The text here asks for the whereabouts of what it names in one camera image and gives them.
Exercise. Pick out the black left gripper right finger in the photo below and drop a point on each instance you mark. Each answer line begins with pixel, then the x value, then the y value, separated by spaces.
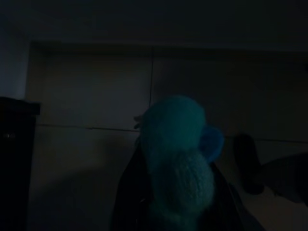
pixel 231 211

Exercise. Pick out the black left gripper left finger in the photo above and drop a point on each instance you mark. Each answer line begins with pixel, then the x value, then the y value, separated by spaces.
pixel 134 192

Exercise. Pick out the black rounded dark object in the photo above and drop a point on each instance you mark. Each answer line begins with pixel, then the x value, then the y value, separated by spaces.
pixel 250 166

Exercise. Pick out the tall black cabinet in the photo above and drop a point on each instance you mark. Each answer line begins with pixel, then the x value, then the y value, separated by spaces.
pixel 16 163

